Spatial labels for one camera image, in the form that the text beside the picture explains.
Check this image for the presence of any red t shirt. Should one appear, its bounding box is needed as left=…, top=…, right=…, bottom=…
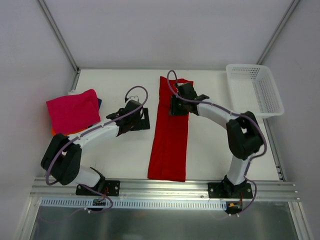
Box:
left=147, top=76, right=189, bottom=182

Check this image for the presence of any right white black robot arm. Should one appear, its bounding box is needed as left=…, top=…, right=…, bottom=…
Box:
left=170, top=82, right=266, bottom=199

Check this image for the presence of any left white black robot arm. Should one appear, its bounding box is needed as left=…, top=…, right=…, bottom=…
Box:
left=40, top=100, right=150, bottom=195

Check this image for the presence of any folded navy blue t shirt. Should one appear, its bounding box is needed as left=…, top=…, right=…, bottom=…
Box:
left=97, top=98, right=102, bottom=109

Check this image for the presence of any folded pink t shirt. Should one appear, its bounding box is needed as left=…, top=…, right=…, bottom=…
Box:
left=46, top=89, right=101, bottom=127

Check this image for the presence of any folded white t shirt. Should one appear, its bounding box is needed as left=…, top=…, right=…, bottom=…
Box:
left=68, top=90, right=77, bottom=96

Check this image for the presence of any white plastic basket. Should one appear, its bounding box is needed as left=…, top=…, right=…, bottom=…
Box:
left=225, top=64, right=285, bottom=119

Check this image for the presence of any folded orange t shirt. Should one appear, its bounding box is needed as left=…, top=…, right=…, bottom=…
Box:
left=50, top=123, right=88, bottom=136

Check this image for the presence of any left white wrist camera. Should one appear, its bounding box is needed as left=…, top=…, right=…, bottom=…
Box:
left=129, top=95, right=140, bottom=102

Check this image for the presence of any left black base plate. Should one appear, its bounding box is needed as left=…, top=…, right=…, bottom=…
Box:
left=75, top=180, right=121, bottom=197

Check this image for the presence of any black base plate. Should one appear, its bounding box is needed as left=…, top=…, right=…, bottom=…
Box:
left=207, top=182, right=253, bottom=199
left=75, top=180, right=121, bottom=197

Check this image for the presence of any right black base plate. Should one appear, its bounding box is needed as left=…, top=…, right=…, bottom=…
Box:
left=207, top=182, right=253, bottom=199

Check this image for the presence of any white slotted cable duct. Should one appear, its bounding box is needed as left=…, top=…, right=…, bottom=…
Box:
left=40, top=197, right=227, bottom=211

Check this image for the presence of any left aluminium frame post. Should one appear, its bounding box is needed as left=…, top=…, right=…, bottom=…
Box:
left=36, top=0, right=79, bottom=73

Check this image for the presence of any aluminium frame post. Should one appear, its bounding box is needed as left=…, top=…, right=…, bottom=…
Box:
left=36, top=0, right=79, bottom=73
left=256, top=0, right=301, bottom=65

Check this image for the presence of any aluminium mounting rail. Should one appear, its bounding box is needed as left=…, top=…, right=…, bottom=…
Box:
left=29, top=177, right=301, bottom=202

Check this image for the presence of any right aluminium frame post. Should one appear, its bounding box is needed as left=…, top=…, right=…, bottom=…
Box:
left=256, top=0, right=301, bottom=65

